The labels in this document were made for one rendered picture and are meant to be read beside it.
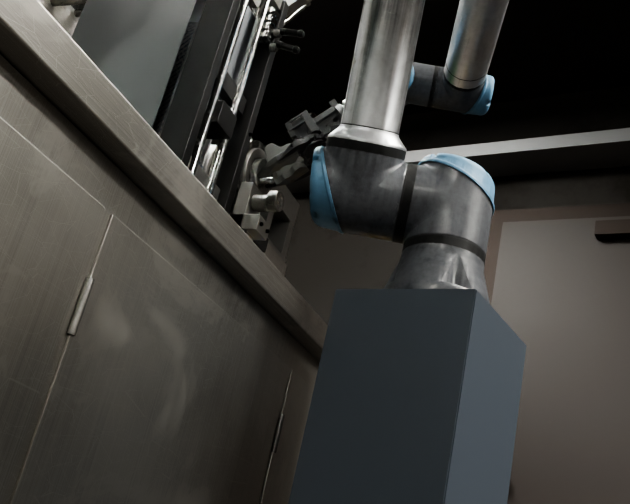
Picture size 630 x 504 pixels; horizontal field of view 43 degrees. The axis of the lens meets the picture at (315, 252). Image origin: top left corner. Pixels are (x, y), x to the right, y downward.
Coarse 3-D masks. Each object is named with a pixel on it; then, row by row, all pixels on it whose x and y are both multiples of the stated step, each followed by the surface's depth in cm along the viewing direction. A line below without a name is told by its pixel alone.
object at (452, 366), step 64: (384, 320) 100; (448, 320) 96; (320, 384) 101; (384, 384) 96; (448, 384) 92; (512, 384) 105; (320, 448) 97; (384, 448) 93; (448, 448) 89; (512, 448) 105
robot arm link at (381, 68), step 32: (384, 0) 110; (416, 0) 110; (384, 32) 110; (416, 32) 112; (352, 64) 114; (384, 64) 110; (352, 96) 112; (384, 96) 111; (352, 128) 111; (384, 128) 111; (320, 160) 112; (352, 160) 110; (384, 160) 110; (320, 192) 111; (352, 192) 110; (384, 192) 110; (320, 224) 115; (352, 224) 112; (384, 224) 111
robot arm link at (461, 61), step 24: (480, 0) 121; (504, 0) 122; (456, 24) 130; (480, 24) 125; (456, 48) 132; (480, 48) 130; (456, 72) 137; (480, 72) 136; (432, 96) 143; (456, 96) 141; (480, 96) 142
